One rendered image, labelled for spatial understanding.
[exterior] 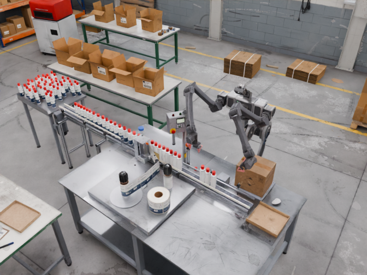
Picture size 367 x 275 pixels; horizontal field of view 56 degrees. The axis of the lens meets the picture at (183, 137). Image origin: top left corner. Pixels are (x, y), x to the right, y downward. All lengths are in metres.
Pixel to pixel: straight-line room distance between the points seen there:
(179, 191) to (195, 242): 0.56
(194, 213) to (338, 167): 2.73
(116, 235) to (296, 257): 1.95
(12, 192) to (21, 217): 0.38
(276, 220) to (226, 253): 0.58
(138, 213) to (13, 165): 2.78
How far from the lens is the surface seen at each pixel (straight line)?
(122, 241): 3.86
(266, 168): 3.31
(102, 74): 5.54
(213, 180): 3.30
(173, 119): 3.28
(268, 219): 3.27
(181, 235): 3.08
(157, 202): 3.06
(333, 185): 5.06
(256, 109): 3.46
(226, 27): 9.05
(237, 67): 7.31
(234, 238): 3.08
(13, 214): 3.63
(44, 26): 8.51
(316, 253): 4.22
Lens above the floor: 3.27
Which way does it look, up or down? 37 degrees down
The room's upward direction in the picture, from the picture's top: 1 degrees counter-clockwise
